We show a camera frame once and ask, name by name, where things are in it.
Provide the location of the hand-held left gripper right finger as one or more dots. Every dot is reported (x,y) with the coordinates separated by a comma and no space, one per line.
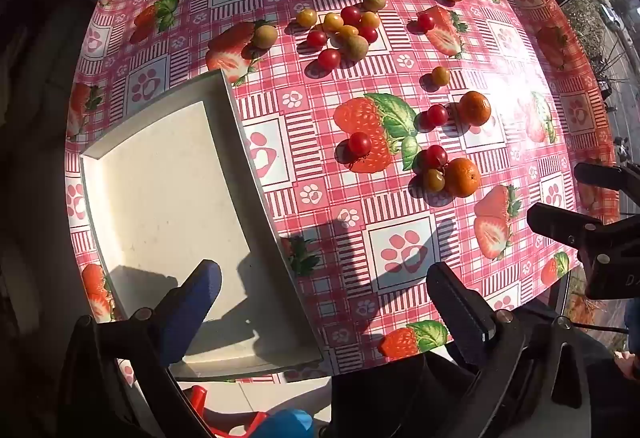
(457,308)

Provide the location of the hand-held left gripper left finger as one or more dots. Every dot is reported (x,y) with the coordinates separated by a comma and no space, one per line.
(197,303)

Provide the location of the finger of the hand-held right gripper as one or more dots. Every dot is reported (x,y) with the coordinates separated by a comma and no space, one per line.
(555,220)
(600,175)

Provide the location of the white rectangular tray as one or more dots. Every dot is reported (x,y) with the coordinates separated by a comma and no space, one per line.
(165,188)

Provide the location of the red cherry tomato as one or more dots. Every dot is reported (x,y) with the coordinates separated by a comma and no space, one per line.
(329,59)
(359,143)
(316,38)
(435,156)
(368,34)
(437,115)
(425,21)
(350,14)

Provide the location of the red plastic object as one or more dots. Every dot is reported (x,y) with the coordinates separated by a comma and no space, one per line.
(197,395)

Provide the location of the blue plastic object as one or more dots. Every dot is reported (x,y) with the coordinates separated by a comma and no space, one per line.
(285,423)

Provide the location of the pink strawberry printed tablecloth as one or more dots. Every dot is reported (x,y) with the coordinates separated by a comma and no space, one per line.
(400,68)

